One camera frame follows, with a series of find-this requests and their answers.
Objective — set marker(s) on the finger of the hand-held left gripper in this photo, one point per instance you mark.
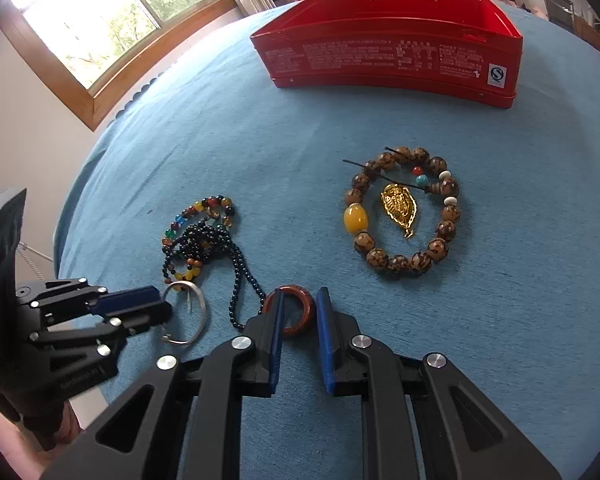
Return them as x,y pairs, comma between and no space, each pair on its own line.
145,317
130,297

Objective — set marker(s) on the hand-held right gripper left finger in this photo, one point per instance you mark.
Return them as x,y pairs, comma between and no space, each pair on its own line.
276,340

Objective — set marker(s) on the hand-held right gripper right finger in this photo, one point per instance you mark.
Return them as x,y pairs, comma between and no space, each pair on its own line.
325,340

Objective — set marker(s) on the silver bangle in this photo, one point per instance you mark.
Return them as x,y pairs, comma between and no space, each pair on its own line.
202,317

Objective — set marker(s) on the gold pendant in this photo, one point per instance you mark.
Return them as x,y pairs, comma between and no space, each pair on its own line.
397,207

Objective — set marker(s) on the red tin box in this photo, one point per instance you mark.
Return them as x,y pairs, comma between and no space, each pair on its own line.
380,55

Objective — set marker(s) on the black office chair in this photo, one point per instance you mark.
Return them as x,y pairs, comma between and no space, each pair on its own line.
555,5

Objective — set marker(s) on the large wooden frame window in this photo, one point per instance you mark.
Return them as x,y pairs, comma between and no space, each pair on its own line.
80,10

